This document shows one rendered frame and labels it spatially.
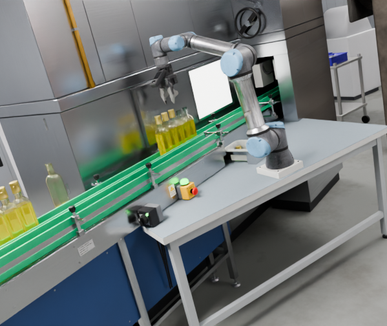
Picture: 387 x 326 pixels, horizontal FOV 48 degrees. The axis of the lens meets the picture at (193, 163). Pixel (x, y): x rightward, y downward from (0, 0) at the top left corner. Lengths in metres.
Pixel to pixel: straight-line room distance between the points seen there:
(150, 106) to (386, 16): 2.35
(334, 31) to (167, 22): 4.32
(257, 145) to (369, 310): 1.05
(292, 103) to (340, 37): 3.57
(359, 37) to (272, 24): 3.71
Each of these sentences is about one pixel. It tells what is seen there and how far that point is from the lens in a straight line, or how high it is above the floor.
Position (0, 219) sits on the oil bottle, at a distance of 1.80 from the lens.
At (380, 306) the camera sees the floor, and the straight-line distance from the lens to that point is 2.56.
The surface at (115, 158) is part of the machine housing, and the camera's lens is 2.33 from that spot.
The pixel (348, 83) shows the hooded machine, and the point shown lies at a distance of 6.70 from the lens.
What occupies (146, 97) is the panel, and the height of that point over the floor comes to 1.25.
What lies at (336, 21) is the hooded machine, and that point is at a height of 1.13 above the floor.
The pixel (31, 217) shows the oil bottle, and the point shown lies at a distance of 1.87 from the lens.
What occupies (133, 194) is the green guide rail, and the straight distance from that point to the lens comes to 2.03.
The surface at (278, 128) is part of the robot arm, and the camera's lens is 2.23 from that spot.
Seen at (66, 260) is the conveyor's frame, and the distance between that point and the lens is 1.83.
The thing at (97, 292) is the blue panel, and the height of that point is 0.60.
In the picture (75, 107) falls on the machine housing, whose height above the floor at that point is 1.33.
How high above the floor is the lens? 1.59
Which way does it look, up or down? 18 degrees down
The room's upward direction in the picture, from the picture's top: 14 degrees counter-clockwise
